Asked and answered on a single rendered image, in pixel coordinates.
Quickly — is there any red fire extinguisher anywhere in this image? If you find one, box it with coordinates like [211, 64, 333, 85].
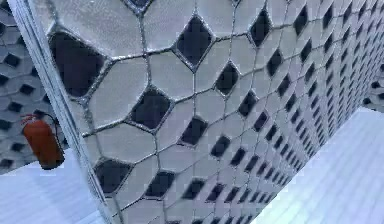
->
[19, 112, 66, 171]

